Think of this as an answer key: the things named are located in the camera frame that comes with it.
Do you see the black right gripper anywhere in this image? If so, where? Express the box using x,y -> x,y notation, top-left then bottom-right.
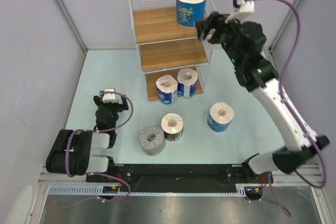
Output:
195,11 -> 246,67

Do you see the blue cartoon-print toilet roll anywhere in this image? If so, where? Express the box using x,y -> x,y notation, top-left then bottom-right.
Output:
176,0 -> 206,27

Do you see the black-wrapped toilet roll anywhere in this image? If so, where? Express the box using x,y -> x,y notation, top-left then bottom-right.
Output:
161,113 -> 184,142

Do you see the blue white-striped toilet roll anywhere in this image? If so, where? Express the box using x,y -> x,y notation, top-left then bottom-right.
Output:
177,68 -> 198,98

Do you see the blue-wrapped toilet roll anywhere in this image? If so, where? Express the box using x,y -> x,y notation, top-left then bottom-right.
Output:
207,102 -> 235,132

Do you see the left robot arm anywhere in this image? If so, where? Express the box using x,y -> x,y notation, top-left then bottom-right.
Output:
45,89 -> 134,182

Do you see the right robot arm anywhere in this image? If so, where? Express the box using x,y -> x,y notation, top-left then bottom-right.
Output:
195,12 -> 330,183

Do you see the grey toilet roll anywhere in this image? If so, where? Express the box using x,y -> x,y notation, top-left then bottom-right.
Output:
138,126 -> 166,156

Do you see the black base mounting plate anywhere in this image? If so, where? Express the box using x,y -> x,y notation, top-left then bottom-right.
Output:
86,164 -> 273,199

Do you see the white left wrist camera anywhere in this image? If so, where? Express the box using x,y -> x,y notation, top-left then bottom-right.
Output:
100,88 -> 118,103

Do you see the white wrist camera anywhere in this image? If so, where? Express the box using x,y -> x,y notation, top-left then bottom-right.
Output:
225,0 -> 255,24
100,88 -> 118,103

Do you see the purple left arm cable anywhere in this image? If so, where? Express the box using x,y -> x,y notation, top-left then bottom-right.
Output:
64,92 -> 134,178

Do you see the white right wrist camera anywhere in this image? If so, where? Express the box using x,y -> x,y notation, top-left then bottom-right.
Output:
225,0 -> 255,24

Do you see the white wire wooden shelf rack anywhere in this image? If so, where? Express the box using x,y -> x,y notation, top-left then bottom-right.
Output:
129,0 -> 213,102

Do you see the white slotted cable duct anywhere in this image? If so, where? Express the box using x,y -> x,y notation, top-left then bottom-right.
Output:
49,185 -> 246,197

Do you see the aluminium frame rail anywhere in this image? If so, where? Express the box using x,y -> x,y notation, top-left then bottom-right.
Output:
38,163 -> 323,185

